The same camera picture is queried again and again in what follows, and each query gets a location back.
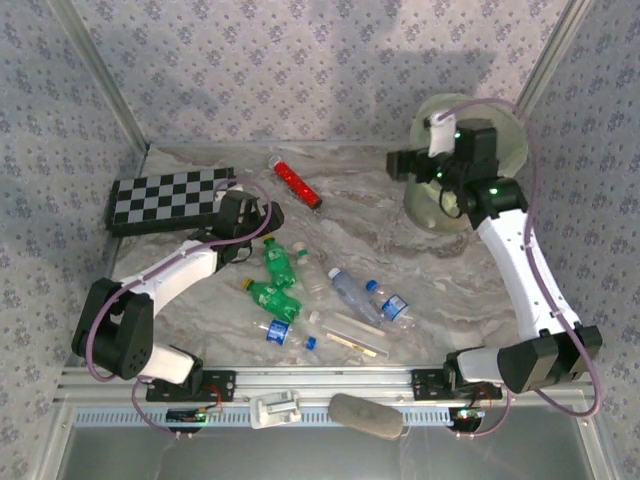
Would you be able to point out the green soda bottle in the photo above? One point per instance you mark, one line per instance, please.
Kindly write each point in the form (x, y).
(272, 297)
(277, 262)

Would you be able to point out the bluish clear bottle white cap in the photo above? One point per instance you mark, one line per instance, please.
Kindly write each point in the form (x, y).
(350, 292)

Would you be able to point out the wooden stick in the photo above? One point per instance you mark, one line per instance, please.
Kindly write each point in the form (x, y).
(350, 344)

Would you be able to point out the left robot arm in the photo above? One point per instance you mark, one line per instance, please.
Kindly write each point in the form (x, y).
(170, 275)

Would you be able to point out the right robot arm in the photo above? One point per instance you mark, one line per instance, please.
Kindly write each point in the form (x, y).
(525, 270)

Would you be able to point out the translucent green waste bin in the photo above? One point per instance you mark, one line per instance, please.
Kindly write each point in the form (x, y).
(425, 215)

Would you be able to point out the red glitter tube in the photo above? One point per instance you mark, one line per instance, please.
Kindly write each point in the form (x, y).
(300, 185)

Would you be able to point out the black grey chessboard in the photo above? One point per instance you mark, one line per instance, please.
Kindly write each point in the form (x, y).
(165, 200)

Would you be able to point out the grey oval stone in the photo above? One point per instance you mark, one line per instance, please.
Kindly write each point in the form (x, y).
(365, 415)

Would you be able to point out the grey front panel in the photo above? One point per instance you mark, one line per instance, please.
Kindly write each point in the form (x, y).
(300, 455)

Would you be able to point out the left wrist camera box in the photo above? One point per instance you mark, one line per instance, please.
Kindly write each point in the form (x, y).
(228, 190)

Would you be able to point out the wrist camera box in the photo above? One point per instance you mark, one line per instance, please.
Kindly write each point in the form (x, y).
(441, 137)
(228, 190)

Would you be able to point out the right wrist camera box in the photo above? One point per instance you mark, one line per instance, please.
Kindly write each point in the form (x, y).
(441, 137)

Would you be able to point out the aluminium frame post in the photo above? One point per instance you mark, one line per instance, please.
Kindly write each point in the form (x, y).
(108, 85)
(554, 50)

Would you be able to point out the aluminium extrusion rail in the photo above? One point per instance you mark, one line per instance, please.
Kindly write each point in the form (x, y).
(320, 382)

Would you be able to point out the white plastic bracket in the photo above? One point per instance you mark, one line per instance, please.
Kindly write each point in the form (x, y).
(275, 407)

